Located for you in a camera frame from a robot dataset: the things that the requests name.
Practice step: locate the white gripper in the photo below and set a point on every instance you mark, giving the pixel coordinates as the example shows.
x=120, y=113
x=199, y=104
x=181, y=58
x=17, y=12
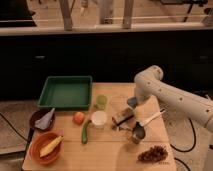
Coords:
x=141, y=97

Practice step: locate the blue sponge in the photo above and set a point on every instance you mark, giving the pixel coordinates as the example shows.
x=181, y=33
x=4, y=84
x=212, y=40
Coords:
x=132, y=102

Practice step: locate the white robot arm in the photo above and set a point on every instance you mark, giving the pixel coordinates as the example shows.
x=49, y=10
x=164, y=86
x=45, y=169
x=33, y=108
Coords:
x=149, y=82

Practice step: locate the green plastic tray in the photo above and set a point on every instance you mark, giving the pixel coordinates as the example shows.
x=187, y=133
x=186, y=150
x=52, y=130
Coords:
x=66, y=93

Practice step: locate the small green cup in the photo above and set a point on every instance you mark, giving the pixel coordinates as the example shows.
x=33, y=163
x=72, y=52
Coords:
x=101, y=102

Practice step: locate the white cup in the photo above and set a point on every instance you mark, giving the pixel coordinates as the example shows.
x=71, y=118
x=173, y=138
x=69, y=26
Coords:
x=99, y=119

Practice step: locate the brown dried pile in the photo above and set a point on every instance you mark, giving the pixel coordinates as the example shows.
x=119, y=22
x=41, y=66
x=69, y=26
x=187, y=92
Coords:
x=153, y=155

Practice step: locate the orange tomato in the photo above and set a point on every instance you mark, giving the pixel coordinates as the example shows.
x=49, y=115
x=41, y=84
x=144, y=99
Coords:
x=78, y=118

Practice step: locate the green cucumber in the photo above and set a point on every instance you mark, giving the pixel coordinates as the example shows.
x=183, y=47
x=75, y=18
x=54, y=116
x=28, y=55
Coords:
x=84, y=138

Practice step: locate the grey crumpled cloth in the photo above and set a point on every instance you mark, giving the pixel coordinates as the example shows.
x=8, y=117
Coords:
x=44, y=122

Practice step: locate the dark brown bowl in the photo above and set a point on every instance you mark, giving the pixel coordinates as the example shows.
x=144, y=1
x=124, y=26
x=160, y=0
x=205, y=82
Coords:
x=38, y=115

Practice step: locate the orange bowl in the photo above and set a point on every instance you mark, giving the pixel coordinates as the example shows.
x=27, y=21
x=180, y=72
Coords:
x=41, y=141

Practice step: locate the yellow corn cob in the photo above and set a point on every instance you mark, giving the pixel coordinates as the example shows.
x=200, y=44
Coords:
x=50, y=147

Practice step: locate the wooden brush with black handle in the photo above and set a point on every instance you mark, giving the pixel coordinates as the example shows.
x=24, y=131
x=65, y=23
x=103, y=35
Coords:
x=123, y=116

